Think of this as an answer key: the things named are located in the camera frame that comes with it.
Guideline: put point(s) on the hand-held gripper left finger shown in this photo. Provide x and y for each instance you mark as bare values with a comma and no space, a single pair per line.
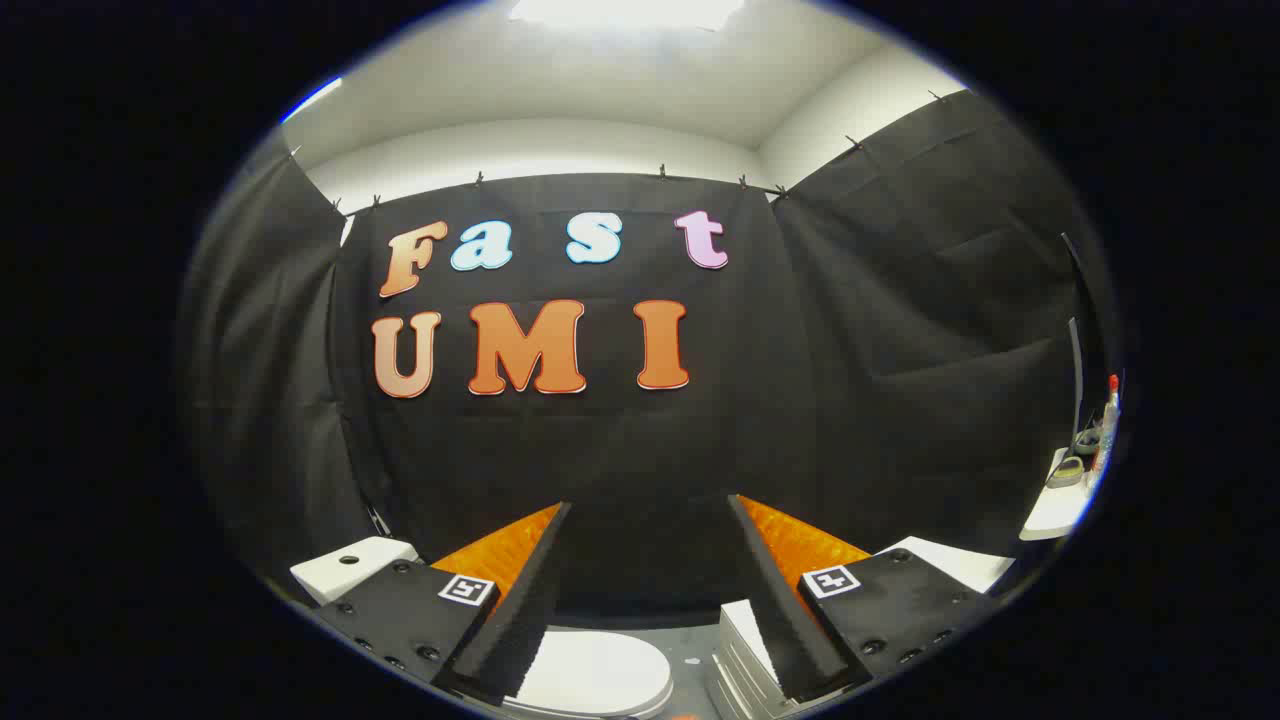
520,610

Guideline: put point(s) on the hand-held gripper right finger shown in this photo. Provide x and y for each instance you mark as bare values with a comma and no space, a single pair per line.
785,620

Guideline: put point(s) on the white toilet lid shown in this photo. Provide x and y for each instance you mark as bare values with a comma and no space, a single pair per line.
600,665

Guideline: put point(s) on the white toilet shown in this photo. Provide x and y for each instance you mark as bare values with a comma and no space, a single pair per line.
350,575

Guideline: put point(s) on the white drawer cabinet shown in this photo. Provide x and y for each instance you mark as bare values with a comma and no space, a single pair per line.
960,562

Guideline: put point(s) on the white shelf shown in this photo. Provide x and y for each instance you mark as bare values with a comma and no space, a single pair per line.
1055,515

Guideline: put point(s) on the red capped spray bottle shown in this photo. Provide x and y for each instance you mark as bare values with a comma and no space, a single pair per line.
1107,430

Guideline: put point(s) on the ceiling light panel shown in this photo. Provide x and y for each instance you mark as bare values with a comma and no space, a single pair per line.
625,10

